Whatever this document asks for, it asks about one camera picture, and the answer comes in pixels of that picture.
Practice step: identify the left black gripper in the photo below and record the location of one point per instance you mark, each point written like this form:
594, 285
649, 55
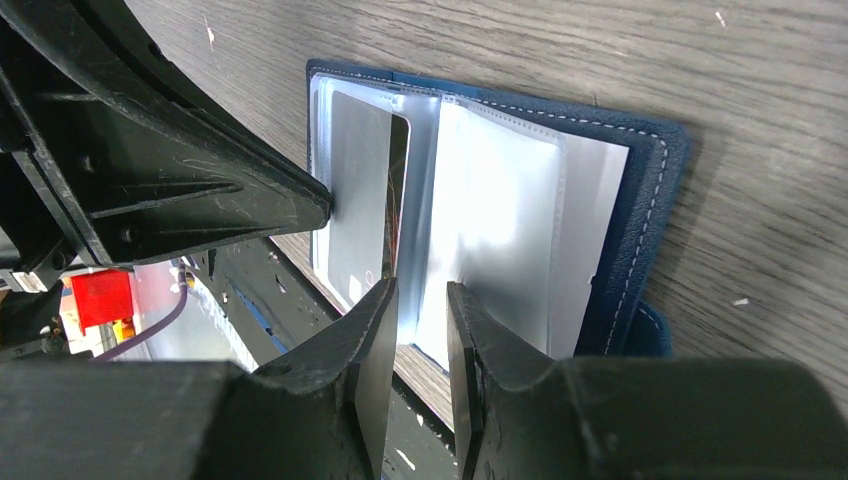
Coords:
112, 156

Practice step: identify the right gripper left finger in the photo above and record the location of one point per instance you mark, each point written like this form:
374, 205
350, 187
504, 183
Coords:
329, 411

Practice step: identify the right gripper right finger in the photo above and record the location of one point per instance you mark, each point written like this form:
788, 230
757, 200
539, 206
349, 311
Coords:
511, 410

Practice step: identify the blue leather card holder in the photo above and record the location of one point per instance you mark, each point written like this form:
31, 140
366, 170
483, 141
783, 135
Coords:
550, 212

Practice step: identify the grey credit card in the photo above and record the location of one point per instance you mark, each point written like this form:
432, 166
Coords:
366, 158

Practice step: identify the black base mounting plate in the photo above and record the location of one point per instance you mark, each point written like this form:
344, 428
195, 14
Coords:
275, 308

